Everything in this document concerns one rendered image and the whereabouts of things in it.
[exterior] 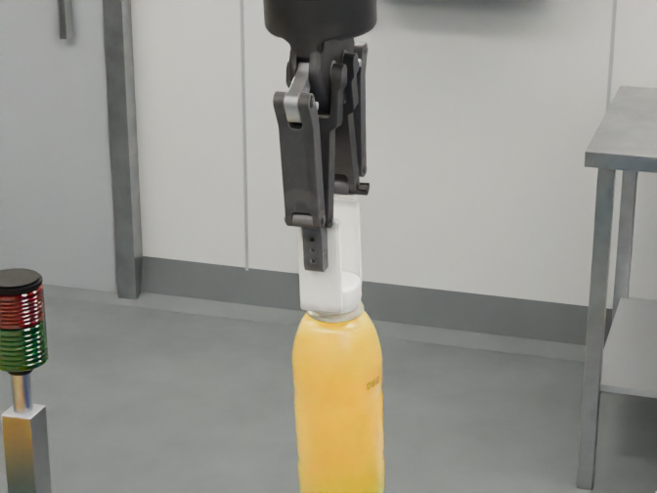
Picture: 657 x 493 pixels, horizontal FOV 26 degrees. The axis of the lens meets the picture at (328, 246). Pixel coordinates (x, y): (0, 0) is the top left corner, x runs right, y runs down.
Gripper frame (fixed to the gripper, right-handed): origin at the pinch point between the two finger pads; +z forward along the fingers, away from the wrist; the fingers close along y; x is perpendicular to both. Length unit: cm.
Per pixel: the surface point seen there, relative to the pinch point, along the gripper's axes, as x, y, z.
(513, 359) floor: 44, 297, 172
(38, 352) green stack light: 46, 33, 31
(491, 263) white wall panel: 54, 313, 147
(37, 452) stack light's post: 47, 32, 44
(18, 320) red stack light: 47, 32, 27
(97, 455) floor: 138, 201, 163
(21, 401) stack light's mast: 48, 32, 38
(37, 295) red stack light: 46, 34, 25
